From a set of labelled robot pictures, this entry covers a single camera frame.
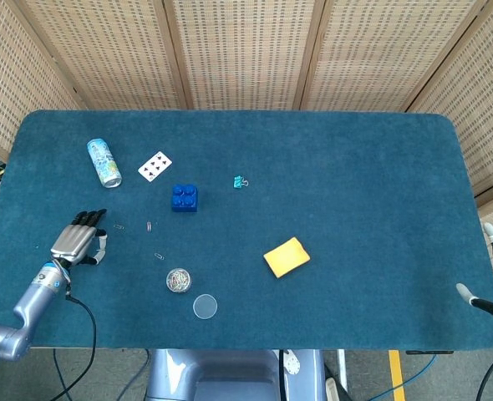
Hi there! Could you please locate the printed drink can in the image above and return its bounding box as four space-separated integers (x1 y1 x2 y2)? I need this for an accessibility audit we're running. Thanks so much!
86 138 123 190

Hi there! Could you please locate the blue cable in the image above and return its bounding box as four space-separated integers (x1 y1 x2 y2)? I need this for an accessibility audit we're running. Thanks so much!
400 353 440 393

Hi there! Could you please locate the clear round lid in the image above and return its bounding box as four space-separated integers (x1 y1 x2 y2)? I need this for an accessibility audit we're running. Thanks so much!
192 293 219 321

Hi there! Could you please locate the clear jar of paper clips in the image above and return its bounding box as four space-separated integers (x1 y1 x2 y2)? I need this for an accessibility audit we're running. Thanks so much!
165 267 193 295

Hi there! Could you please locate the white table leg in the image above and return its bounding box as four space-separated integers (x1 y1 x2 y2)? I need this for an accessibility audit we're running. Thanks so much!
337 349 348 389

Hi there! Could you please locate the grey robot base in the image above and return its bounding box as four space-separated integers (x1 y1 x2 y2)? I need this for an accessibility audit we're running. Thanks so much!
145 348 328 401

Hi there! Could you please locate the teal table cloth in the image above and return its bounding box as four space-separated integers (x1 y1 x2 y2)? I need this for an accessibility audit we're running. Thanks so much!
0 109 493 351

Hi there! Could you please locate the playing card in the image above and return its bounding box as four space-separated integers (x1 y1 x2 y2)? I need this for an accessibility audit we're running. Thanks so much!
137 150 174 183

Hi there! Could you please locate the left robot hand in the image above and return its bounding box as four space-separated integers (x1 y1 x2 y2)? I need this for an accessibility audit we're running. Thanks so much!
49 208 109 269

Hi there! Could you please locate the woven folding screen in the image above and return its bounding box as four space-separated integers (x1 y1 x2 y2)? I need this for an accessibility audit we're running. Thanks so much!
0 0 493 293

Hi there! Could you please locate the yellow sponge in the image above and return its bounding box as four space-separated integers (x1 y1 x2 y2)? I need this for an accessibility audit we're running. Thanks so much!
263 236 312 280

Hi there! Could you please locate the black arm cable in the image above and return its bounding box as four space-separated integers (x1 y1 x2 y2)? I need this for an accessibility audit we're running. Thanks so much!
48 287 99 401

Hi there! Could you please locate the blue building block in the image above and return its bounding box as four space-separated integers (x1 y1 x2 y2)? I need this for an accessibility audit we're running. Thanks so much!
170 184 201 214

